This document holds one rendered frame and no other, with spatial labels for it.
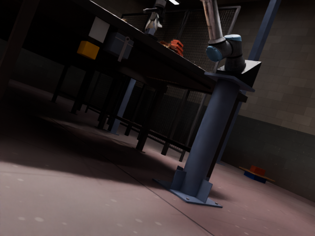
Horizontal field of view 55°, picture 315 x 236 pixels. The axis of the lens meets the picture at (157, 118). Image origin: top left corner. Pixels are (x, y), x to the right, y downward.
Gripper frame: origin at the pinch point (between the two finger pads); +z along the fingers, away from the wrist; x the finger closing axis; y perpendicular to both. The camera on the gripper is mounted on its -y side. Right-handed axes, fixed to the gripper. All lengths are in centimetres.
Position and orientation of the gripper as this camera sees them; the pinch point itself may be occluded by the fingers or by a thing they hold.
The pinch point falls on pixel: (149, 31)
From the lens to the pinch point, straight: 235.1
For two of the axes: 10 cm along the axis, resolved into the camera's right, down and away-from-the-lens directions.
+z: -2.9, 9.6, 0.5
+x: -5.5, -2.1, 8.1
